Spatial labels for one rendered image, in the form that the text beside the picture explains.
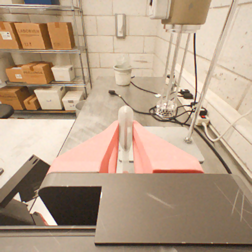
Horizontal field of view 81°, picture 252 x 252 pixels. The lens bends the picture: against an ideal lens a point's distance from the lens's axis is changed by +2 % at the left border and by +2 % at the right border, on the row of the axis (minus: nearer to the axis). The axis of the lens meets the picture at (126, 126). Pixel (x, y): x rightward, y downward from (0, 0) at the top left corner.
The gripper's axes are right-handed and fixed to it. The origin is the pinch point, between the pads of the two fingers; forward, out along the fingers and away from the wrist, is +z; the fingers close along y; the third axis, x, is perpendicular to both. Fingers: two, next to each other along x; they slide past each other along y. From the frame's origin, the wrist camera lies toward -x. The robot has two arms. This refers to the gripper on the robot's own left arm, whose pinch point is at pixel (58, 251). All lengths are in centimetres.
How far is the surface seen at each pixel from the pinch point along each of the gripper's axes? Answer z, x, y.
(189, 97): 30, -77, 9
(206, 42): 13, -101, 3
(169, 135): 22.7, -44.2, 5.5
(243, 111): 26, -61, -16
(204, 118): 30, -61, -2
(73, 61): -10, -146, 200
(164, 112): 6.5, -41.2, -0.2
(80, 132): 3.4, -26.9, 33.5
